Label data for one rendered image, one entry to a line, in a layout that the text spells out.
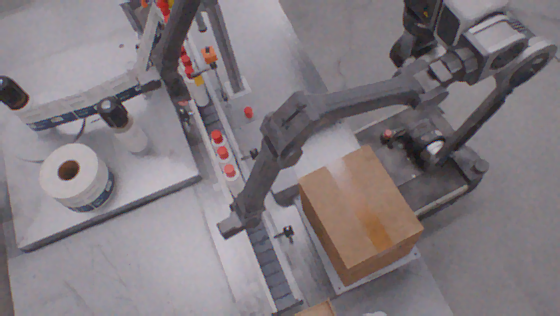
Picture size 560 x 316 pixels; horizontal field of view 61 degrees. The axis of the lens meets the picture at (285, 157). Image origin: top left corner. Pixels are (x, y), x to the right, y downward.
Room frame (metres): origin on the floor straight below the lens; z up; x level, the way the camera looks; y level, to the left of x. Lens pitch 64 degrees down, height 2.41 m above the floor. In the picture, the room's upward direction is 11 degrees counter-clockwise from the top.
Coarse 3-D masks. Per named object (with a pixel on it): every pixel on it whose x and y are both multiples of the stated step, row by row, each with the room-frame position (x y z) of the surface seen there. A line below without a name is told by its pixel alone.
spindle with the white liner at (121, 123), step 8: (104, 104) 0.91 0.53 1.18; (112, 104) 0.91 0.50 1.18; (120, 104) 0.92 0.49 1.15; (104, 112) 0.89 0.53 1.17; (112, 112) 0.88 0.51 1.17; (120, 112) 0.89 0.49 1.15; (104, 120) 0.88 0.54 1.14; (112, 120) 0.87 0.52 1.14; (120, 120) 0.88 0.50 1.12; (128, 120) 0.91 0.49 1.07; (112, 128) 0.89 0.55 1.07; (120, 128) 0.88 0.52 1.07; (128, 128) 0.88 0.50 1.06; (136, 128) 0.90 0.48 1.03; (120, 136) 0.87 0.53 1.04; (128, 136) 0.87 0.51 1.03; (136, 136) 0.89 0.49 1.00; (144, 136) 0.91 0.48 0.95; (128, 144) 0.87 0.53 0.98; (136, 144) 0.88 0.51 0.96; (144, 144) 0.89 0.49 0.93; (136, 152) 0.87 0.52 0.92; (144, 152) 0.88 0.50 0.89
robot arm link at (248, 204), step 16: (272, 112) 0.53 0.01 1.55; (272, 144) 0.49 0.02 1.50; (256, 160) 0.49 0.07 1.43; (272, 160) 0.45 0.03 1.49; (288, 160) 0.43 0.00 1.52; (256, 176) 0.47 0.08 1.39; (272, 176) 0.46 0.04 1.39; (240, 192) 0.49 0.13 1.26; (256, 192) 0.45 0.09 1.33; (240, 208) 0.46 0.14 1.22; (256, 208) 0.45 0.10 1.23
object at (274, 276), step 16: (192, 96) 1.09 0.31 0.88; (208, 96) 1.08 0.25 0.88; (208, 112) 1.00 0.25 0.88; (208, 128) 0.93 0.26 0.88; (256, 240) 0.47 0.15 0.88; (256, 256) 0.42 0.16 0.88; (272, 256) 0.41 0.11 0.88; (272, 272) 0.36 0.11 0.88; (272, 288) 0.31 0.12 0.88; (288, 288) 0.30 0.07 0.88; (288, 304) 0.25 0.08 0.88
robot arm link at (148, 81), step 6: (150, 72) 0.96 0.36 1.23; (156, 72) 0.95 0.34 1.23; (168, 72) 0.91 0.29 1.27; (174, 72) 0.92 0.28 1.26; (138, 78) 0.95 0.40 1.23; (144, 78) 0.94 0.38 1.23; (150, 78) 0.94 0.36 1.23; (156, 78) 0.93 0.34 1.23; (162, 78) 0.93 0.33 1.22; (168, 78) 0.91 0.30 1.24; (174, 78) 0.93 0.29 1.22; (144, 84) 0.92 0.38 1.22; (150, 84) 0.93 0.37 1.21; (156, 84) 0.93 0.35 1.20; (144, 90) 0.92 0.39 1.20; (150, 90) 0.92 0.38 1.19
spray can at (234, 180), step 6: (228, 168) 0.65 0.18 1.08; (234, 168) 0.67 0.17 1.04; (228, 174) 0.64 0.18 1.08; (234, 174) 0.64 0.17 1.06; (228, 180) 0.63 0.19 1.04; (234, 180) 0.63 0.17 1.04; (240, 180) 0.64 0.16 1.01; (228, 186) 0.64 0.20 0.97; (234, 186) 0.63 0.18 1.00; (240, 186) 0.63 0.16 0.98; (234, 192) 0.63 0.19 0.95
